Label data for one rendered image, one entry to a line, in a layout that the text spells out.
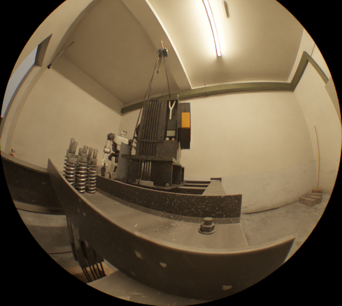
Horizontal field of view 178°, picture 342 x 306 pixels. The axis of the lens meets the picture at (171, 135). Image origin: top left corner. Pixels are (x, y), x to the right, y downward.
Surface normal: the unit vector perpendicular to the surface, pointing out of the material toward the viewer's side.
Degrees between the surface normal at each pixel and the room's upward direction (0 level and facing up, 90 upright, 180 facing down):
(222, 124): 90
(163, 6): 180
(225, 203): 82
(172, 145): 90
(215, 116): 90
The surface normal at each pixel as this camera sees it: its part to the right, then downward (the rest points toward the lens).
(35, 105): 0.92, -0.08
